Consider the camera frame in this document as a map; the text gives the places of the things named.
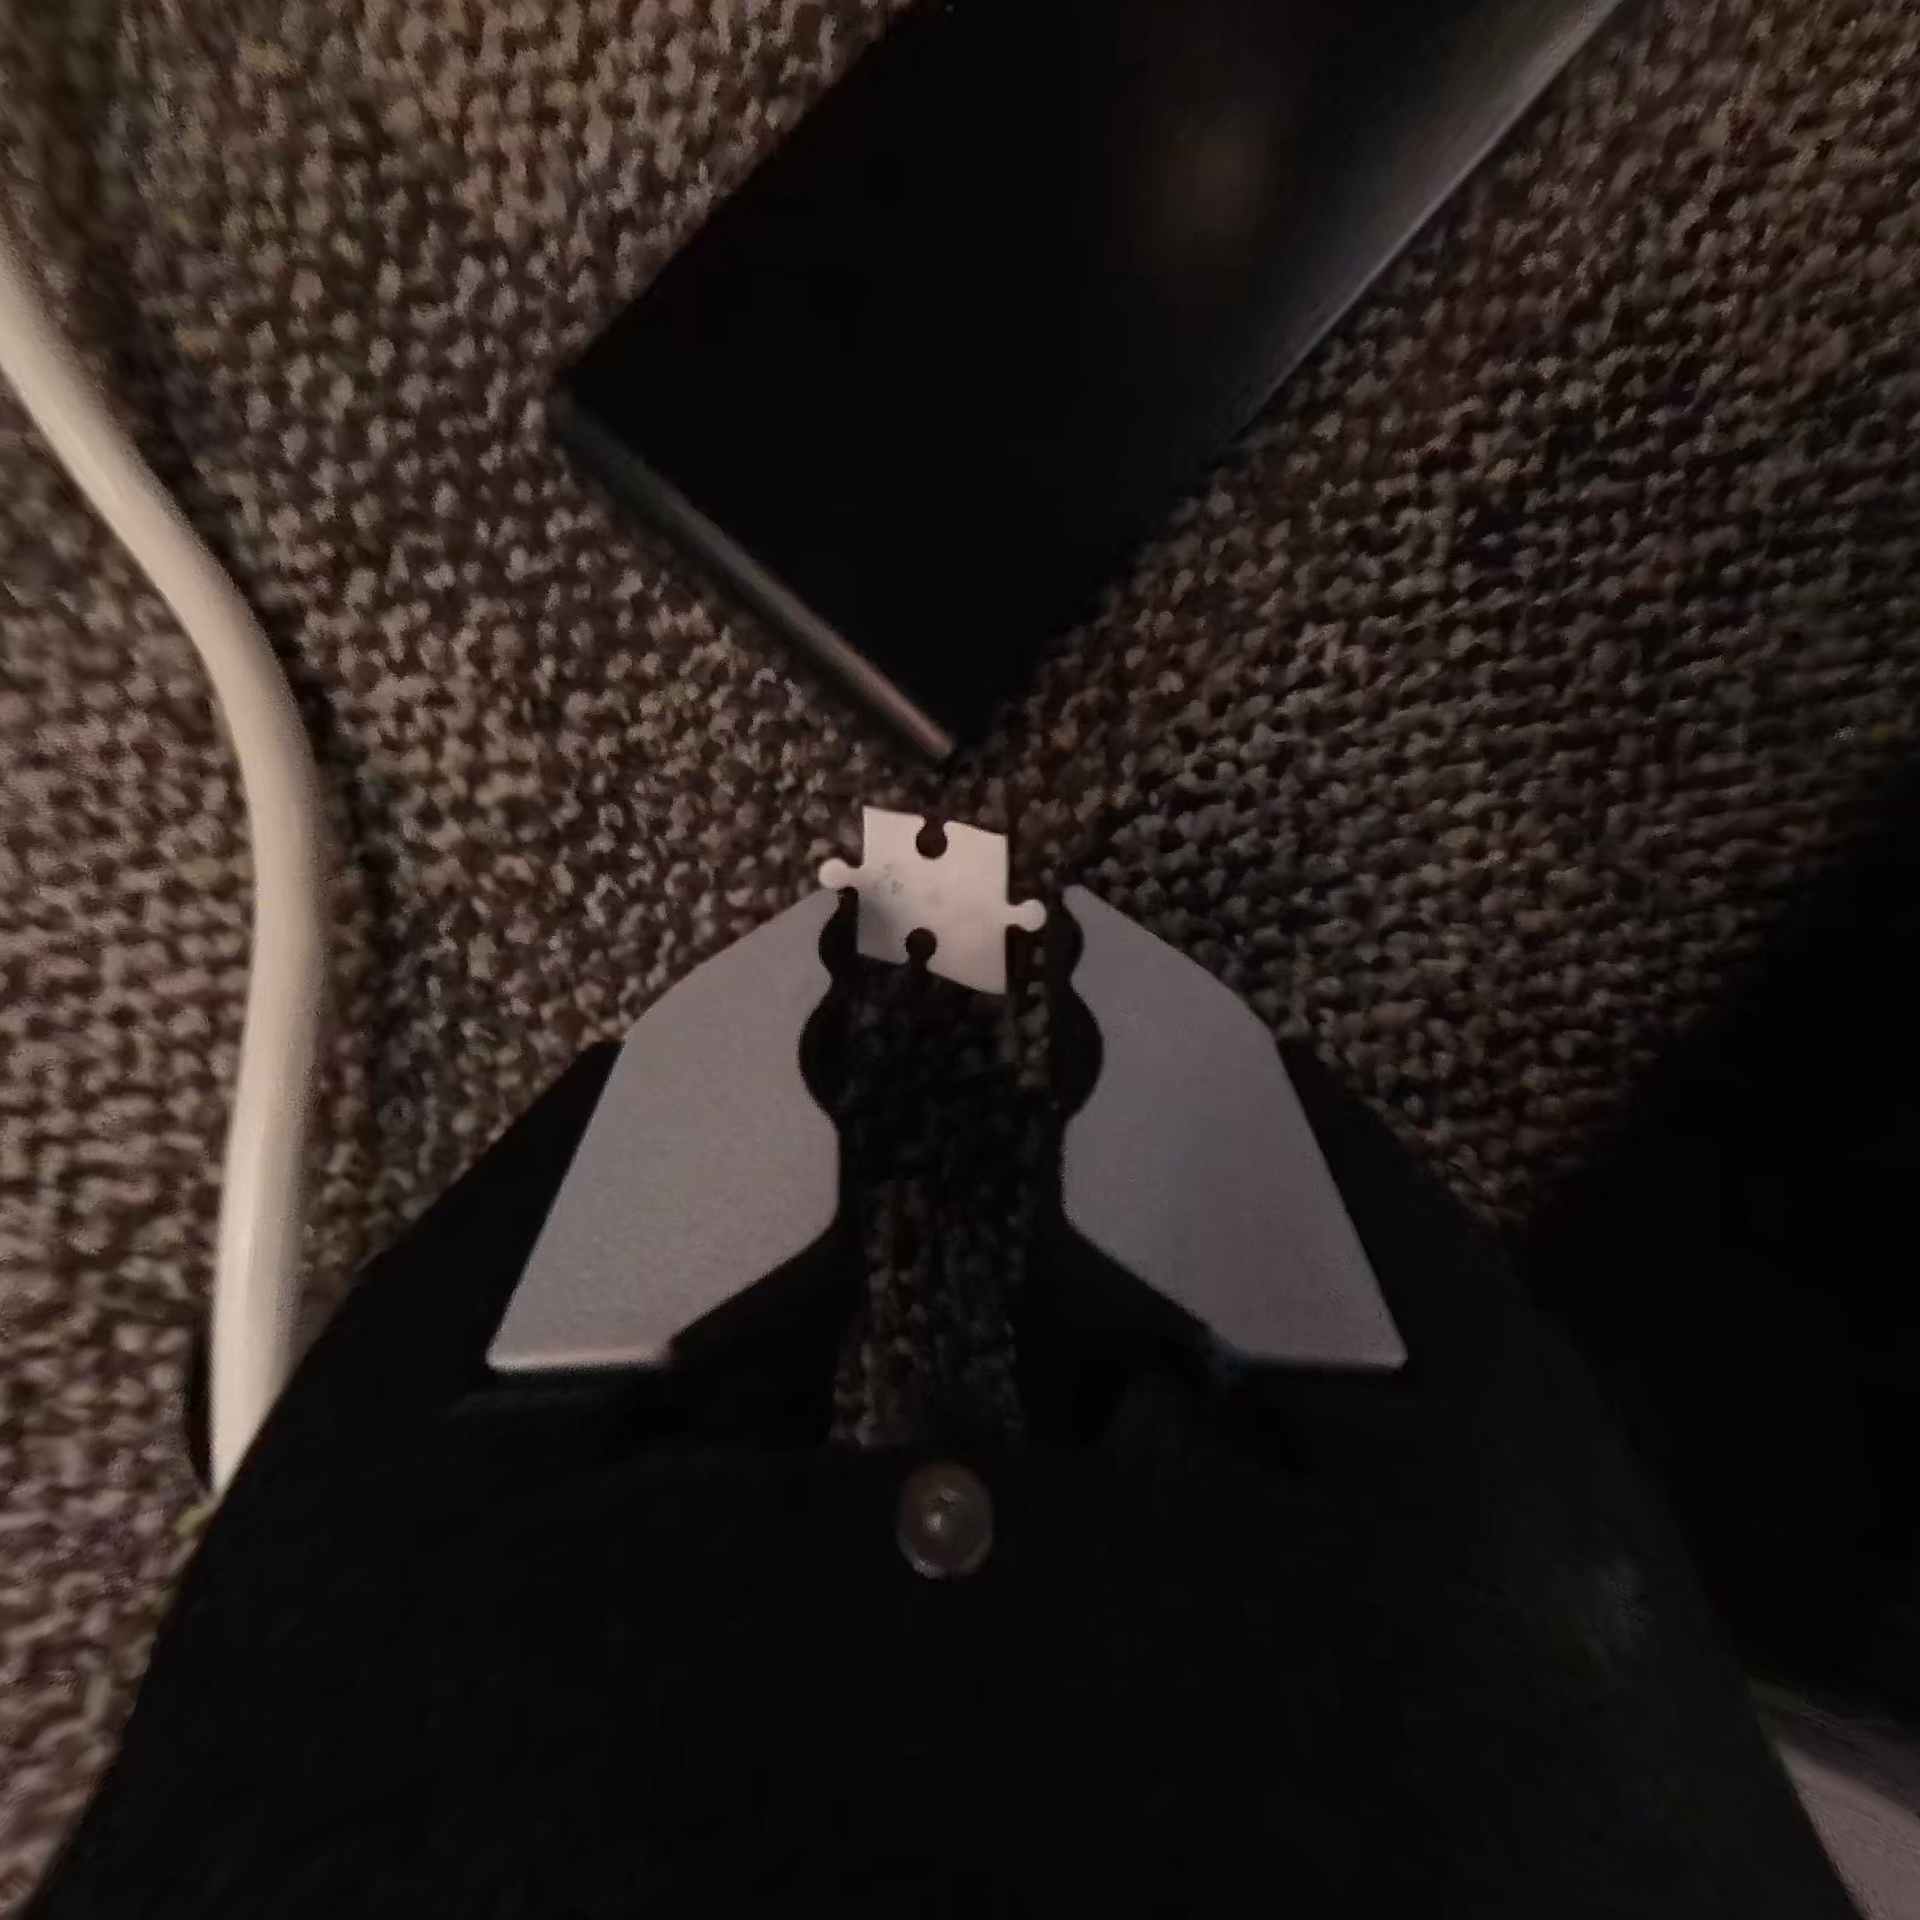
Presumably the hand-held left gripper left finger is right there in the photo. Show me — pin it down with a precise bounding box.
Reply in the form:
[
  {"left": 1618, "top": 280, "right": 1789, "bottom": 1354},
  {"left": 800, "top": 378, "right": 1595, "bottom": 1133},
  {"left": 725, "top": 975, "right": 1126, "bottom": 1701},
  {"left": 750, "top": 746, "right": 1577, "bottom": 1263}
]
[{"left": 484, "top": 897, "right": 872, "bottom": 1449}]

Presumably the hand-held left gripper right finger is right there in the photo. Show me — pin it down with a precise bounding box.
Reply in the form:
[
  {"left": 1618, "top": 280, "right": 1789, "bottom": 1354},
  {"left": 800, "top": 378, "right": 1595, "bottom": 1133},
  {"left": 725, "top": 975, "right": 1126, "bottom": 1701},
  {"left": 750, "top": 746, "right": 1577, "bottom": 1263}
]
[{"left": 1036, "top": 885, "right": 1413, "bottom": 1449}]

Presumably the white puzzle piece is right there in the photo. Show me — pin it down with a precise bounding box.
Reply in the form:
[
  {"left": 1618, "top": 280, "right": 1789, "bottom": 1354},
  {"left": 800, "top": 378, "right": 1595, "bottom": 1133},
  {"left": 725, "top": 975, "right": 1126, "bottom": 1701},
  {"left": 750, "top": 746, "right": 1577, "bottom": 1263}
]
[{"left": 817, "top": 807, "right": 1052, "bottom": 994}]

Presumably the white cable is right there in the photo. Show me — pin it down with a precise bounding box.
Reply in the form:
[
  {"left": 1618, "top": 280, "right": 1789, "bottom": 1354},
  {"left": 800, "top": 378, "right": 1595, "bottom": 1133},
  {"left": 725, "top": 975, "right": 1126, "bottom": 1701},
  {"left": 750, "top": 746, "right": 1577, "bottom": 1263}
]
[{"left": 0, "top": 211, "right": 336, "bottom": 1502}]

